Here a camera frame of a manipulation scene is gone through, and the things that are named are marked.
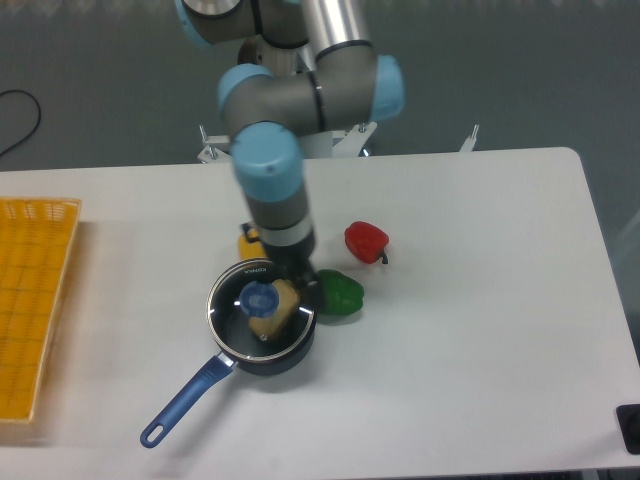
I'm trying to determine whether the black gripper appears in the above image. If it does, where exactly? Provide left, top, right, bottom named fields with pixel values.
left=241, top=223, right=325, bottom=309

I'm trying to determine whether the glass pot lid blue knob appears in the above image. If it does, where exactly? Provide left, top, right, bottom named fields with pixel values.
left=205, top=258, right=318, bottom=361

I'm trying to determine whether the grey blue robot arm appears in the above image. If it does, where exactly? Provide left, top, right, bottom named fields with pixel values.
left=176, top=1, right=405, bottom=309

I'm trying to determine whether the green bell pepper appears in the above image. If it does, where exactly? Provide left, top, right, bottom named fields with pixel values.
left=317, top=269, right=365, bottom=316

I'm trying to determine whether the brown bread loaf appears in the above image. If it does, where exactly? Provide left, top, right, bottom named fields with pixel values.
left=248, top=279, right=300, bottom=342

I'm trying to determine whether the yellow bell pepper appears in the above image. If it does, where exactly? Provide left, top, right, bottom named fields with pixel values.
left=237, top=230, right=268, bottom=260

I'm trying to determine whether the red bell pepper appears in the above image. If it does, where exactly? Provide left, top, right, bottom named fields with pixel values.
left=344, top=221, right=389, bottom=265

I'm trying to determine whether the yellow plastic basket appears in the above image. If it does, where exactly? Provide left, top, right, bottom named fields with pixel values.
left=1, top=197, right=82, bottom=424

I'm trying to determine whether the black table corner device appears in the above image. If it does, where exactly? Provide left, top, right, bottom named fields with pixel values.
left=616, top=404, right=640, bottom=455

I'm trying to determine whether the dark saucepan blue handle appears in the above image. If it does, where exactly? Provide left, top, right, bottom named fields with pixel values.
left=140, top=279, right=318, bottom=449

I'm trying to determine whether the black cable on floor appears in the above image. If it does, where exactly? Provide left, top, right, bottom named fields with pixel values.
left=0, top=89, right=42, bottom=157

